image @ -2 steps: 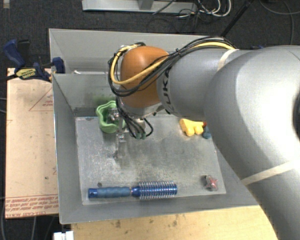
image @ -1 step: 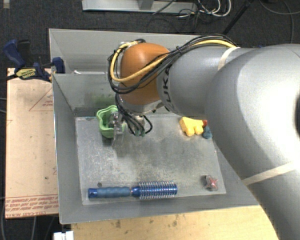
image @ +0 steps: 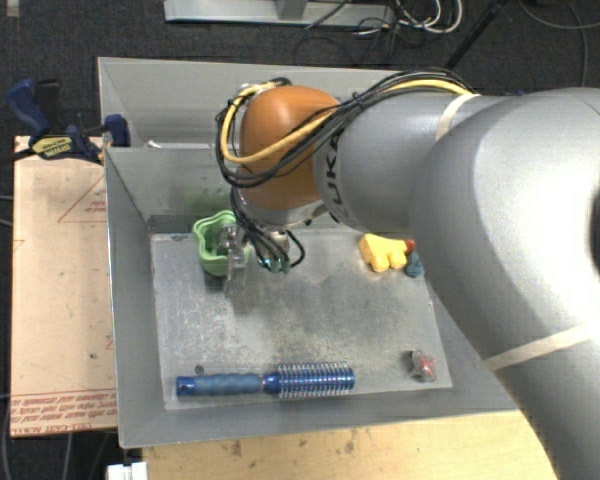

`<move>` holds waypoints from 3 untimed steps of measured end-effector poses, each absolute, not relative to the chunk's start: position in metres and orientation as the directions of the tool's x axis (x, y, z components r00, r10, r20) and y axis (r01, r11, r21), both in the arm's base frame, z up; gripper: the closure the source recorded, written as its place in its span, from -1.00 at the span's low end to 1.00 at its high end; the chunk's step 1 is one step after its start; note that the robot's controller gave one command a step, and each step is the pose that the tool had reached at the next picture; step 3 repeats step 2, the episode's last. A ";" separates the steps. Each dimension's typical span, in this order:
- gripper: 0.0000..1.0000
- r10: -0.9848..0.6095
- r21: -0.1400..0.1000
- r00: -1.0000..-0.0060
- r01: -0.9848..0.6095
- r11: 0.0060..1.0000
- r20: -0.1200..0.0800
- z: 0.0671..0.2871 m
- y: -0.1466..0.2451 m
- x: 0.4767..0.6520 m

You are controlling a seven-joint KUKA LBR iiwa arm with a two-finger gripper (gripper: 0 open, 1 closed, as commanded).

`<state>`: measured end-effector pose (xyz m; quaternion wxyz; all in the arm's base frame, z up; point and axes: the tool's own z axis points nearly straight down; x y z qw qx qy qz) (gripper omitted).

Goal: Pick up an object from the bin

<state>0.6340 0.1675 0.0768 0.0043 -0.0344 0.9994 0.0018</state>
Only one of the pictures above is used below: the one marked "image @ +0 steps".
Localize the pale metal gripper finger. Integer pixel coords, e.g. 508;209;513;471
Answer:
233;247;251;295
217;223;239;289

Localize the green wavy-edged cup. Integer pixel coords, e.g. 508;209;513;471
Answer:
191;209;254;277

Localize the grey metal bin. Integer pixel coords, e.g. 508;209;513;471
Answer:
97;56;520;450

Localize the yellow toy piece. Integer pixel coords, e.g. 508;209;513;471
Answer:
357;233;410;274

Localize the blue round hairbrush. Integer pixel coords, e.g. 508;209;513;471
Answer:
175;361;356;401

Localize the teal and red small toy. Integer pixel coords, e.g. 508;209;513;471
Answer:
403;239;426;279

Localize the brown cardboard board, red print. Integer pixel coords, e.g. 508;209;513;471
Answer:
9;135;119;439

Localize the clear packet with red star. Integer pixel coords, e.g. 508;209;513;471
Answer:
403;349;439;384

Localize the black cylinder on white bracket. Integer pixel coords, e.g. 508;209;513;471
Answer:
300;204;330;228

